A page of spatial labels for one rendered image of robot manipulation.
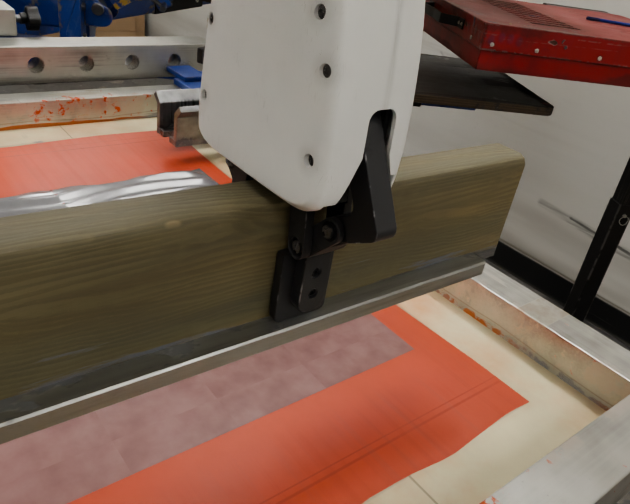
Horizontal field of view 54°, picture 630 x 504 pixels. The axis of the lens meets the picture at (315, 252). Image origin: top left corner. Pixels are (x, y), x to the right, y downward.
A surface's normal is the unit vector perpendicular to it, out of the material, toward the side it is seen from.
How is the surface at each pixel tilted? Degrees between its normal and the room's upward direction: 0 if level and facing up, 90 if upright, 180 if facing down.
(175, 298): 90
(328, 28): 85
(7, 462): 0
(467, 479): 0
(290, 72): 90
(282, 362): 0
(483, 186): 90
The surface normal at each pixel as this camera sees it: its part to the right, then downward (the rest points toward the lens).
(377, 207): 0.61, 0.00
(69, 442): 0.14, -0.86
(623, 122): -0.78, 0.22
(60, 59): 0.61, 0.47
